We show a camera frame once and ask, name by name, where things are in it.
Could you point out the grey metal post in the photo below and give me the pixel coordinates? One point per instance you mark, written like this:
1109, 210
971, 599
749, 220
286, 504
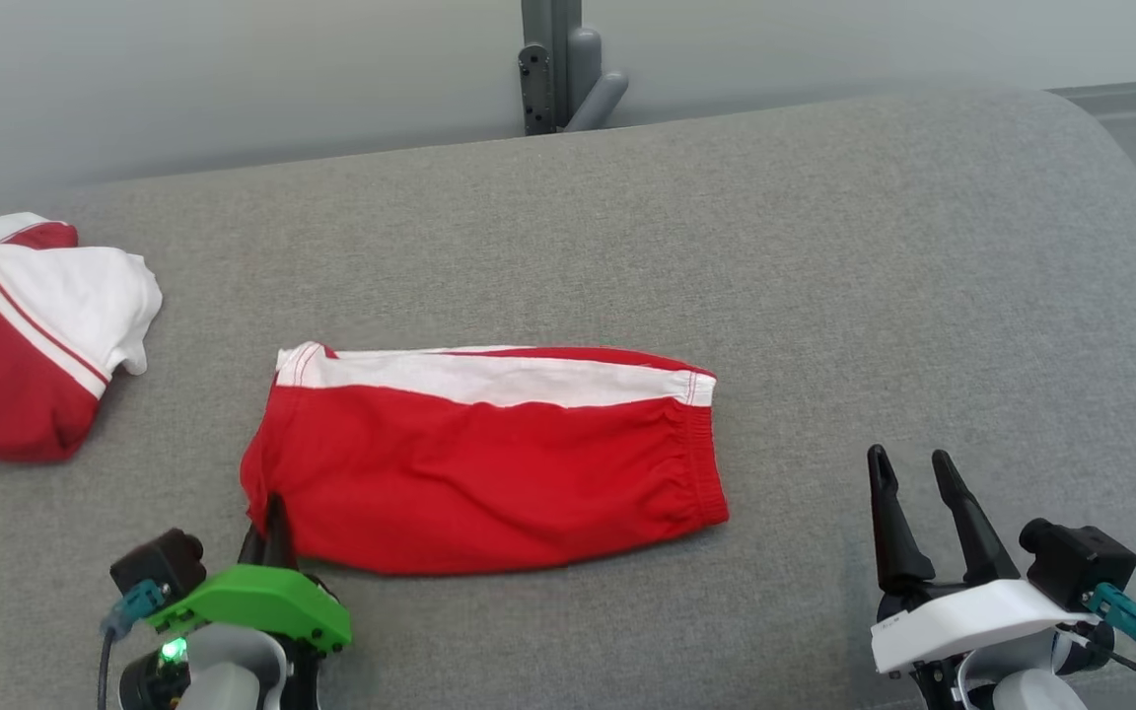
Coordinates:
563, 69

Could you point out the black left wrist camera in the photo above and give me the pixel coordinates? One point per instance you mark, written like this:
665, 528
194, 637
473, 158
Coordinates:
159, 564

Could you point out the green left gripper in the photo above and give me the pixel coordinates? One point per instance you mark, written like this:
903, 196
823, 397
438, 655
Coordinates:
252, 602

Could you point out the grey fabric sofa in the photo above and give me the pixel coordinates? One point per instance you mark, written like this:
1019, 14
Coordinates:
627, 247

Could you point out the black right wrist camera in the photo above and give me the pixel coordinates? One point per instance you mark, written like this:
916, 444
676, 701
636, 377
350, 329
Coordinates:
1076, 562

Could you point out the red white basketball jersey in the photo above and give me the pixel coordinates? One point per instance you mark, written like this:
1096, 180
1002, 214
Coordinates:
26, 345

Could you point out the red shorts white stripe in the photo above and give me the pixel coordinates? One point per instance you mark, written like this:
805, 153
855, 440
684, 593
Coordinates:
489, 463

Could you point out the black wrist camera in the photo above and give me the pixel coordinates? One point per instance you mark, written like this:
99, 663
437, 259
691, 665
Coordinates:
159, 564
1076, 562

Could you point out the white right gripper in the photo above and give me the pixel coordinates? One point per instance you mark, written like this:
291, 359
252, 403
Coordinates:
972, 621

